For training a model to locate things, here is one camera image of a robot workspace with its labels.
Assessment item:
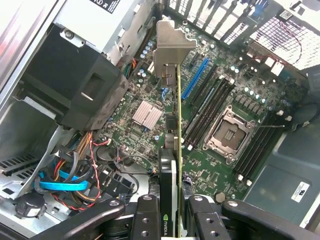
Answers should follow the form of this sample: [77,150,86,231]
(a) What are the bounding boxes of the black fan shroud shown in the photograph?
[23,23,130,132]

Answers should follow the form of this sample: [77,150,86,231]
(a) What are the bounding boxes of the black open PC case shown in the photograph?
[0,0,320,240]

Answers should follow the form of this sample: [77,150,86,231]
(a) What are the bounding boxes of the blue expansion slot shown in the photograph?
[181,57,210,100]

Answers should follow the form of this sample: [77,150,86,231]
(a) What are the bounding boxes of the CPU socket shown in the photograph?
[203,104,257,166]

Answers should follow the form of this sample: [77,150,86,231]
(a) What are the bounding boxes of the silver chipset heatsink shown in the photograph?
[131,100,164,131]

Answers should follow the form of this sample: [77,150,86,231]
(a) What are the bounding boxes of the slotted grey disk bay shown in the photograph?
[0,96,76,196]

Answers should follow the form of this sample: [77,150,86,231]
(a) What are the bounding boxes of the blue disk wire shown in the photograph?
[39,152,88,192]

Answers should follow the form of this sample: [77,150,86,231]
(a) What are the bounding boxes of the green motherboard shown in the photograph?
[92,14,311,201]

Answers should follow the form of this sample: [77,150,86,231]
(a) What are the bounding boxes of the black round speaker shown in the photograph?
[14,192,48,221]

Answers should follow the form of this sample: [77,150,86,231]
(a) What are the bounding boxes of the grey power supply unit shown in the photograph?
[53,0,161,55]

